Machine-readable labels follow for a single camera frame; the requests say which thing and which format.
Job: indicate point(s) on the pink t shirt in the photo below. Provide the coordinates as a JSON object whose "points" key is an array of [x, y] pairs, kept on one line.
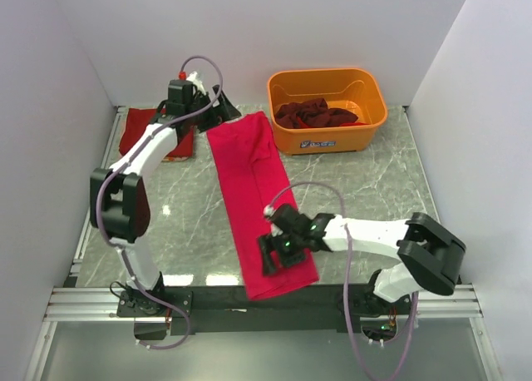
{"points": [[251, 174]]}

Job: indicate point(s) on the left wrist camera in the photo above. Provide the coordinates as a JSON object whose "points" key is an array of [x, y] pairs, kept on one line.
{"points": [[195, 78]]}

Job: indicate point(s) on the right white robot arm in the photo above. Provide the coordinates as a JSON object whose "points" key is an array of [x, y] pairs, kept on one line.
{"points": [[429, 256]]}

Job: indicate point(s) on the black base beam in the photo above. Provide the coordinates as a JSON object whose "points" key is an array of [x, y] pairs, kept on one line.
{"points": [[227, 309]]}

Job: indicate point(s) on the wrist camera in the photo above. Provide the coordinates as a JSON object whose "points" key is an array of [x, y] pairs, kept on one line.
{"points": [[269, 213], [195, 78]]}

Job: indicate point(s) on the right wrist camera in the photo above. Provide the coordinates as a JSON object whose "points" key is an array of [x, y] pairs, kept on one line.
{"points": [[269, 213]]}

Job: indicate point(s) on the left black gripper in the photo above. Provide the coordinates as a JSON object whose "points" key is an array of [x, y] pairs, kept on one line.
{"points": [[219, 114]]}

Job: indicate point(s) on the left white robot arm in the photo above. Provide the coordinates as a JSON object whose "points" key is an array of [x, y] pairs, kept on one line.
{"points": [[119, 206]]}

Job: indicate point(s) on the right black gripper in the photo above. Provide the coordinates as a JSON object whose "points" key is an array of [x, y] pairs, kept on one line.
{"points": [[268, 244]]}

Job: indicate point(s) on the dark maroon t shirt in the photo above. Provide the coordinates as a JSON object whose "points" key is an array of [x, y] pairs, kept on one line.
{"points": [[315, 111]]}

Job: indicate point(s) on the folded red t shirt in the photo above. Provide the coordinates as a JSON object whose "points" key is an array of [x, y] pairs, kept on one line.
{"points": [[137, 120]]}

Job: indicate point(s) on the orange plastic tub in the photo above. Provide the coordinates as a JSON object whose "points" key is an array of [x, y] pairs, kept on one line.
{"points": [[352, 89]]}

